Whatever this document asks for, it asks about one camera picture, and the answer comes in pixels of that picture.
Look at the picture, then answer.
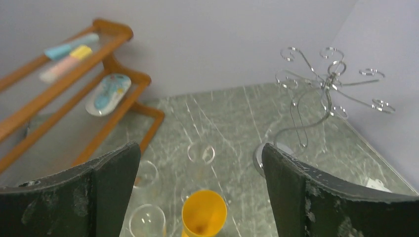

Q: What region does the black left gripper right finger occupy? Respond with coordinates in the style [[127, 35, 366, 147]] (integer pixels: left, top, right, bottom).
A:
[[262, 144, 419, 237]]

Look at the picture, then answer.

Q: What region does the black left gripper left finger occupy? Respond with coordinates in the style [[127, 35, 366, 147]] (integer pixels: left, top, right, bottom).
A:
[[0, 141, 141, 237]]

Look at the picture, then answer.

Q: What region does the clear wine glass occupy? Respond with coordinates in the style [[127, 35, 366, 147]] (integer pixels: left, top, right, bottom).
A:
[[181, 141, 215, 202], [128, 204, 167, 237]]

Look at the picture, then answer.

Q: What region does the orange plastic wine glass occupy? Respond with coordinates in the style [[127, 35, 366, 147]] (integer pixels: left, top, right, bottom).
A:
[[181, 190, 227, 237]]

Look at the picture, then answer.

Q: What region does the wooden shelf rack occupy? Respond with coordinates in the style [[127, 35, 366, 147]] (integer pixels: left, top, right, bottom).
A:
[[0, 18, 165, 172]]

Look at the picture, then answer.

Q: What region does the chrome wine glass rack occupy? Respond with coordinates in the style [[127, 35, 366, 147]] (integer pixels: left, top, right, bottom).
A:
[[268, 46, 396, 156]]

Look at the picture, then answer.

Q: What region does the small clear glass cup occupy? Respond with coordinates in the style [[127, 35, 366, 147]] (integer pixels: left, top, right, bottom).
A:
[[133, 160, 160, 189]]

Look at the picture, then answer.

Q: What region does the white paper label card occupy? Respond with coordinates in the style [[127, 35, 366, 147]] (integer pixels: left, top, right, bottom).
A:
[[365, 178, 392, 193]]

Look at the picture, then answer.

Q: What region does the blue toothbrush package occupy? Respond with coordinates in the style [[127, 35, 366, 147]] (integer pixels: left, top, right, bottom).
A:
[[85, 73, 131, 117]]

